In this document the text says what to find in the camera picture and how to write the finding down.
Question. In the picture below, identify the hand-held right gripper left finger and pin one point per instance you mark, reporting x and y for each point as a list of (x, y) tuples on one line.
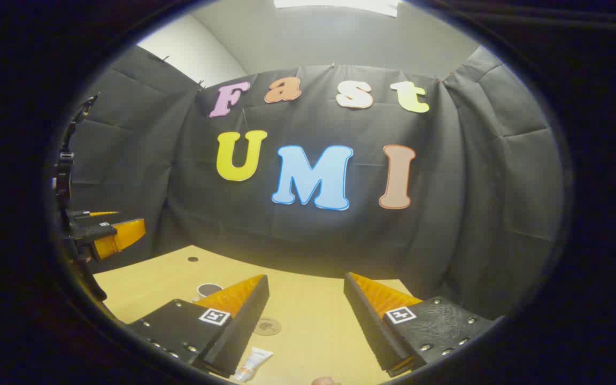
[(244, 326)]

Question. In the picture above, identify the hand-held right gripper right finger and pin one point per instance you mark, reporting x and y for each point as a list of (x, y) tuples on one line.
[(369, 326)]

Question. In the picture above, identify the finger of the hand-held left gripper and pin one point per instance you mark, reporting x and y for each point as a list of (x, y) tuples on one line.
[(123, 235), (99, 214)]

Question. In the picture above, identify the round wooden coaster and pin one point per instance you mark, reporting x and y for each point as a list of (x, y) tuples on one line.
[(268, 326)]

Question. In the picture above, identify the white toothpaste tube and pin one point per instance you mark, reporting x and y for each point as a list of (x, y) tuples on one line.
[(254, 361)]

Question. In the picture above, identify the wooden desktop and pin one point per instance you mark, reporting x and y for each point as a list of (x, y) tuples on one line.
[(308, 321)]

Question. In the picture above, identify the black backdrop cloth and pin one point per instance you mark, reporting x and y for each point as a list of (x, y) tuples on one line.
[(313, 240)]

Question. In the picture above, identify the white ceiling light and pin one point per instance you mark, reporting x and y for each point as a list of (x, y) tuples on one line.
[(340, 5)]

